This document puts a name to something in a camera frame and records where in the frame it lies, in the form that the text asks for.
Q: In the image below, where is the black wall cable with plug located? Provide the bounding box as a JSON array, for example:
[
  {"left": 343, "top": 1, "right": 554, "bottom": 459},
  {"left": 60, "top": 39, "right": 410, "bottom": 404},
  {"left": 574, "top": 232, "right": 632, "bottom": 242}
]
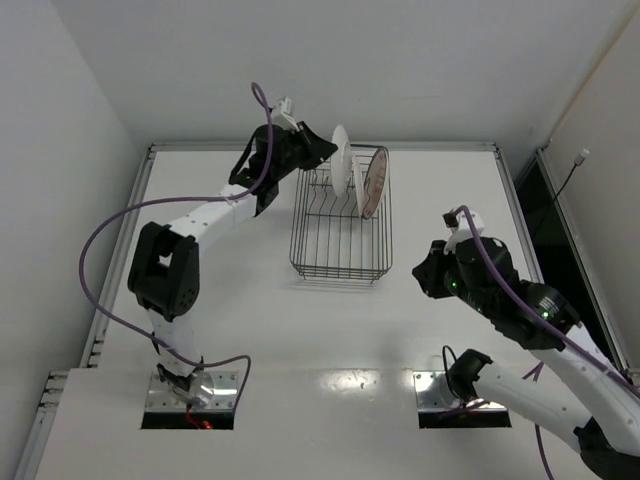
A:
[{"left": 529, "top": 147, "right": 591, "bottom": 236}]

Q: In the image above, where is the purple cable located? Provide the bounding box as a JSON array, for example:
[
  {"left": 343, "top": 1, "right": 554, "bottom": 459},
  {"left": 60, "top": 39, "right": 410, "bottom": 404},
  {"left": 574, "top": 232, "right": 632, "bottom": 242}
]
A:
[
  {"left": 79, "top": 81, "right": 252, "bottom": 406},
  {"left": 454, "top": 204, "right": 640, "bottom": 480}
]

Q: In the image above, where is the metal base plate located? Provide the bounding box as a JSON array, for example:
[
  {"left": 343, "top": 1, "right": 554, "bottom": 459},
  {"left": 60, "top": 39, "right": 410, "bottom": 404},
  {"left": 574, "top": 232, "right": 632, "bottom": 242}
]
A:
[
  {"left": 145, "top": 371, "right": 239, "bottom": 414},
  {"left": 412, "top": 370, "right": 508, "bottom": 414}
]

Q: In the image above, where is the black rim flower plate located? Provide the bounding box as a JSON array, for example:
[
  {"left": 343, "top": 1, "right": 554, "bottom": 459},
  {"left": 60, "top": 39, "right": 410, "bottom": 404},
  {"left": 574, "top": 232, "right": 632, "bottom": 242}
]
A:
[{"left": 352, "top": 154, "right": 365, "bottom": 218}]

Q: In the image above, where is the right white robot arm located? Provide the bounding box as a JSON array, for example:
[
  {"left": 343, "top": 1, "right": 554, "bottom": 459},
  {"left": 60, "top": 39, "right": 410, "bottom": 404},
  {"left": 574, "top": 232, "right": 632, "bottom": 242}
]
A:
[{"left": 412, "top": 237, "right": 639, "bottom": 479}]

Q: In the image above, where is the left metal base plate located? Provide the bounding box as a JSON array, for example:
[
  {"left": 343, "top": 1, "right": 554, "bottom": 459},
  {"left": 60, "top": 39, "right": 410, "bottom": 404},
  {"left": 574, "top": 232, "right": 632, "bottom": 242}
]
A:
[{"left": 145, "top": 371, "right": 239, "bottom": 414}]

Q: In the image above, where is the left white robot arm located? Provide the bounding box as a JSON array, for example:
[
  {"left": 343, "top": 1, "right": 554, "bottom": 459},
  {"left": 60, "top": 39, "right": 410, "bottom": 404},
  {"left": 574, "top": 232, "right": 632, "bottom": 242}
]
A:
[{"left": 127, "top": 123, "right": 338, "bottom": 405}]

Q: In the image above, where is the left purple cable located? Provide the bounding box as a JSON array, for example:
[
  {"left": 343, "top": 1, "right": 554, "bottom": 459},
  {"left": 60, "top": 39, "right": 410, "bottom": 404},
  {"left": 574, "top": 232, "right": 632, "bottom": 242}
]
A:
[{"left": 79, "top": 81, "right": 252, "bottom": 406}]

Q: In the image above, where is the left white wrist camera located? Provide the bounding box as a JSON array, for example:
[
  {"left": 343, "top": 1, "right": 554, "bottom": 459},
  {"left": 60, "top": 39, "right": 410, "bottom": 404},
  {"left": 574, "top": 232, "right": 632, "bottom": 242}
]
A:
[{"left": 271, "top": 96, "right": 296, "bottom": 129}]

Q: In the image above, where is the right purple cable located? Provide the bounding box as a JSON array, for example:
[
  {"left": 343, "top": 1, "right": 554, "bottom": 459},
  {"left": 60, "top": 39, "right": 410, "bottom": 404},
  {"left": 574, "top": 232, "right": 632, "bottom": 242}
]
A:
[{"left": 454, "top": 204, "right": 640, "bottom": 480}]

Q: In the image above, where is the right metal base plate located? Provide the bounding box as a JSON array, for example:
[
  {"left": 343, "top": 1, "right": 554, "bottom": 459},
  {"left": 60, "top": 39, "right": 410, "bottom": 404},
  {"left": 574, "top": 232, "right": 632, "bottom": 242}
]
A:
[{"left": 412, "top": 370, "right": 508, "bottom": 414}]

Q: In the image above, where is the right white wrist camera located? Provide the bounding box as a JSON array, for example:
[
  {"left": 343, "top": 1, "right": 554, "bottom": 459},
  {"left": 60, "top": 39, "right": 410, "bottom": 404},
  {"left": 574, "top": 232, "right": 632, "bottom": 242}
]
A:
[{"left": 443, "top": 206, "right": 485, "bottom": 254}]

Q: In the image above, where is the green rim plate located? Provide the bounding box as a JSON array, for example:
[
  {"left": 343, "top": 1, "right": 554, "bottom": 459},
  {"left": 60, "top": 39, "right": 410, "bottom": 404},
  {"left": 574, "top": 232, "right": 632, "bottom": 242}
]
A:
[{"left": 330, "top": 124, "right": 353, "bottom": 197}]

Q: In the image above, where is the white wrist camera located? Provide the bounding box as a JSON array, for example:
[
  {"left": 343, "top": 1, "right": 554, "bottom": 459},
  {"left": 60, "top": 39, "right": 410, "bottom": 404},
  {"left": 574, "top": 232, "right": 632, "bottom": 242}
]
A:
[
  {"left": 271, "top": 96, "right": 296, "bottom": 129},
  {"left": 443, "top": 206, "right": 485, "bottom": 254}
]

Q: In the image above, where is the orange sunburst plate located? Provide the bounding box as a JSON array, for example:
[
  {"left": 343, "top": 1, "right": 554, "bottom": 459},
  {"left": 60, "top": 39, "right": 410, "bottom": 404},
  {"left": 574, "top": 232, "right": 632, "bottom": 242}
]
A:
[{"left": 361, "top": 147, "right": 389, "bottom": 219}]

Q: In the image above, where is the wire dish rack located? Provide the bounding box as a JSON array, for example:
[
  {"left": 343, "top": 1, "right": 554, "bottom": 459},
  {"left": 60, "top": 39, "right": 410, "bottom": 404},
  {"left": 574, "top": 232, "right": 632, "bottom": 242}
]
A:
[{"left": 289, "top": 144, "right": 393, "bottom": 284}]

